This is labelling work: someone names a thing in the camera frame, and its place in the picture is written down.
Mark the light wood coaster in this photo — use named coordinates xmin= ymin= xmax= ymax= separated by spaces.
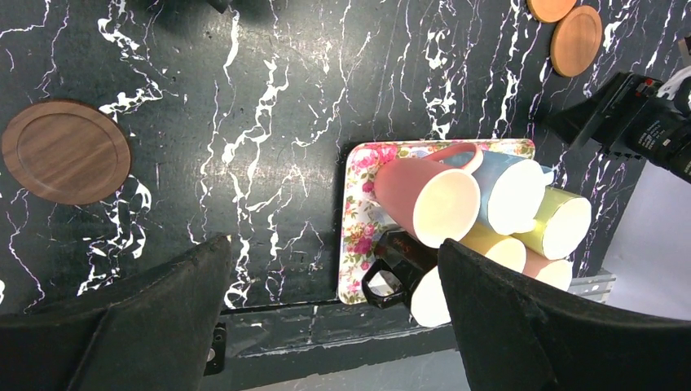
xmin=550 ymin=5 xmax=603 ymax=77

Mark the aluminium frame rail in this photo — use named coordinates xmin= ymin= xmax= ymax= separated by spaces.
xmin=567 ymin=269 xmax=617 ymax=304

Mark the black mug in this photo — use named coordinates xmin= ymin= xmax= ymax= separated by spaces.
xmin=361 ymin=229 xmax=451 ymax=327

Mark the dark walnut wooden coaster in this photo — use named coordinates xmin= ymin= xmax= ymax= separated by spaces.
xmin=2 ymin=99 xmax=132 ymax=205

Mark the yellow mug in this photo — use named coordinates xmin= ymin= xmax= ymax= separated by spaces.
xmin=460 ymin=222 xmax=526 ymax=273

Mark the orange wood coaster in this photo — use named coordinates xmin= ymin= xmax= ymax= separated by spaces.
xmin=526 ymin=0 xmax=576 ymax=23

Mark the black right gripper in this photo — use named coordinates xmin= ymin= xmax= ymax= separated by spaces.
xmin=545 ymin=72 xmax=690 ymax=182

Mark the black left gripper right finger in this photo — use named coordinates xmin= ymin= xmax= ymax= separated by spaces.
xmin=438 ymin=239 xmax=690 ymax=390

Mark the floral rectangular tray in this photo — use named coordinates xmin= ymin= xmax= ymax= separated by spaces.
xmin=337 ymin=138 xmax=536 ymax=306

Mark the pink mug rear left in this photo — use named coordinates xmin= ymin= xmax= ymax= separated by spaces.
xmin=374 ymin=143 xmax=483 ymax=248

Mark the pink mug right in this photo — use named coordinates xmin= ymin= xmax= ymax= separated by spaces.
xmin=523 ymin=248 xmax=573 ymax=291

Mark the light blue mug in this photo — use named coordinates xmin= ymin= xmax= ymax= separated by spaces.
xmin=472 ymin=151 xmax=554 ymax=235

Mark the pink mug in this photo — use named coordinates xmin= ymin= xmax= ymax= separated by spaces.
xmin=374 ymin=143 xmax=483 ymax=248
xmin=523 ymin=248 xmax=573 ymax=291

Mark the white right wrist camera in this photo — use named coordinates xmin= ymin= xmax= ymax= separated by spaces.
xmin=656 ymin=66 xmax=690 ymax=116

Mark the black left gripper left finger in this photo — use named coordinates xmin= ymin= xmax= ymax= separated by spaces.
xmin=1 ymin=235 xmax=231 ymax=390

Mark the green mug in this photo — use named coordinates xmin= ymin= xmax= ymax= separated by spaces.
xmin=512 ymin=186 xmax=592 ymax=260

